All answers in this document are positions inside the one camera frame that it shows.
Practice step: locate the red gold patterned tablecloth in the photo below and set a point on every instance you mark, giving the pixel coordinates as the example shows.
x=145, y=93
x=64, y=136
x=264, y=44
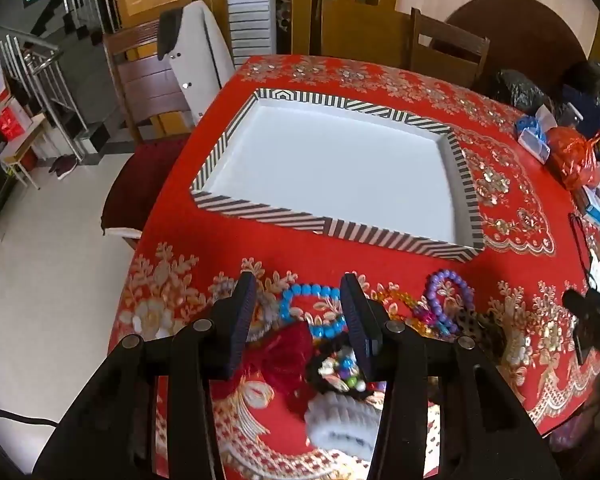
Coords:
x=190, y=240

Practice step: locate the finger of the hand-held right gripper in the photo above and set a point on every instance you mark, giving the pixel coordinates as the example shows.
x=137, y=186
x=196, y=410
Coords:
x=592, y=315

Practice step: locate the white coat with dark collar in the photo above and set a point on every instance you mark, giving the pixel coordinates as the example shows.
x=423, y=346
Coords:
x=202, y=55

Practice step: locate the red satin bow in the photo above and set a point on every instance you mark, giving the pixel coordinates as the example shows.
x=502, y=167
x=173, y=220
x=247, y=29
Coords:
x=285, y=355

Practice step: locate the dark red seat cushion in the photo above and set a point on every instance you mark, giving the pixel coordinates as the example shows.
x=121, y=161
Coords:
x=140, y=185

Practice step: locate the round brown table top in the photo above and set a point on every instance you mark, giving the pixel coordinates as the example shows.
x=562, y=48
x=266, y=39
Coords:
x=515, y=25

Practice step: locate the dark wooden chair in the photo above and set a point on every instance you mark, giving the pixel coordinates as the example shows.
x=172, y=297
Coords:
x=145, y=75

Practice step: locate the red bag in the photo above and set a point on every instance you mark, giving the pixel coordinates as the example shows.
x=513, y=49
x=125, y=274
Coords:
x=11, y=124

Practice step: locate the orange plastic bag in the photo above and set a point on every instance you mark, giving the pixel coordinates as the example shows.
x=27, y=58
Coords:
x=575, y=155

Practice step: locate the white slatted panel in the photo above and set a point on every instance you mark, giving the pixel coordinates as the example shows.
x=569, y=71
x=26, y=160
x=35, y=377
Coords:
x=250, y=10

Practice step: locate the black scrunchie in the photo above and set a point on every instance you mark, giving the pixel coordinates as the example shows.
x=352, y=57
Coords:
x=316, y=376

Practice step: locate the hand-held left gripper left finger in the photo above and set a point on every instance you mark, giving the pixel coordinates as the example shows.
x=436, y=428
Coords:
x=242, y=320

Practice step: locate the dark slippers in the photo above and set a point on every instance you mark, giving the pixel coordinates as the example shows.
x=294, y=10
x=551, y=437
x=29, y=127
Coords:
x=62, y=166

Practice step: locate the black plastic bag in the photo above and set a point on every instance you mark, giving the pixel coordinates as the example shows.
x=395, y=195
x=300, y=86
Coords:
x=517, y=90

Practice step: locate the white fluffy scrunchie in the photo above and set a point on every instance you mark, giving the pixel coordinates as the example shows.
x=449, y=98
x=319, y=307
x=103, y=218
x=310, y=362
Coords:
x=335, y=425

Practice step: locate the small white table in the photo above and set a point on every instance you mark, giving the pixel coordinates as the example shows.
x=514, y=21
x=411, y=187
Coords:
x=22, y=145

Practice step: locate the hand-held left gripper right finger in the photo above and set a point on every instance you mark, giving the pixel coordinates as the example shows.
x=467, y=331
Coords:
x=357, y=320

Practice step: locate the leopard print scrunchie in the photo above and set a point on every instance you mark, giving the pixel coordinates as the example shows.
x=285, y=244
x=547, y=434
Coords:
x=472, y=322

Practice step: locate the yellow wooden boards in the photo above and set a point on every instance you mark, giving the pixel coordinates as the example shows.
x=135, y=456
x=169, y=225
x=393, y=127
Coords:
x=355, y=25

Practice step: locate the blue and white packet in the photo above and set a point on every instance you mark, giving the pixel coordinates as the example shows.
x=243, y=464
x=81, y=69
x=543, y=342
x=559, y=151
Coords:
x=532, y=137

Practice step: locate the light wooden chair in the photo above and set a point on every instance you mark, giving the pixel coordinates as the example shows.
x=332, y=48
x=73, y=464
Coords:
x=450, y=55

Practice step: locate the metal stair railing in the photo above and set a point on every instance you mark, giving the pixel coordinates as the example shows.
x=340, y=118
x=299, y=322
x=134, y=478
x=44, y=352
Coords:
x=35, y=60

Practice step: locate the black white striped tray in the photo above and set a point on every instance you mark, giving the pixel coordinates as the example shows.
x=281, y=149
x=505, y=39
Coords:
x=330, y=160

